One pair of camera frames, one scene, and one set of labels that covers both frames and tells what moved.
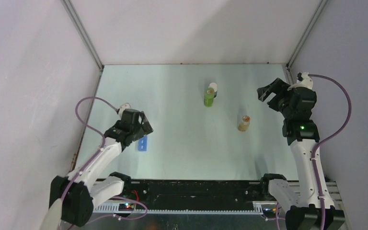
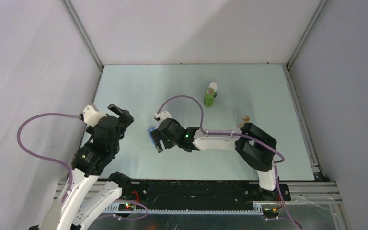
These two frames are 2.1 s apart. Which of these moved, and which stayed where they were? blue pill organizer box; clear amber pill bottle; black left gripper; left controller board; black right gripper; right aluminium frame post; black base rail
Moved: blue pill organizer box; black right gripper; black left gripper
Stayed: left controller board; clear amber pill bottle; black base rail; right aluminium frame post
